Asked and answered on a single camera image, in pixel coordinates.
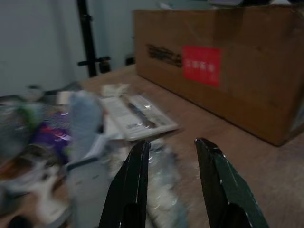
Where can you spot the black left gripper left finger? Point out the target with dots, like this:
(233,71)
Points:
(128,190)

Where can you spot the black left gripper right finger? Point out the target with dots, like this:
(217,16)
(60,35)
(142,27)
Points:
(228,185)

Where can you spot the white crumpled paper trash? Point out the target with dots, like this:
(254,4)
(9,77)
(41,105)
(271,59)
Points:
(42,187)

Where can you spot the clear plastic knife package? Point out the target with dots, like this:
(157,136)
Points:
(140,116)

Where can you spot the light blue plastic bag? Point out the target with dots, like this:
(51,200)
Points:
(84,118)

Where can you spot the purple snack wrapper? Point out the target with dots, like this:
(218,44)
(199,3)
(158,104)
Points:
(53,135)

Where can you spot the large brown cardboard box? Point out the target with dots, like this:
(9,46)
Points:
(237,69)

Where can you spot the black metal stand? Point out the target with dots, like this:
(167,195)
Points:
(89,40)

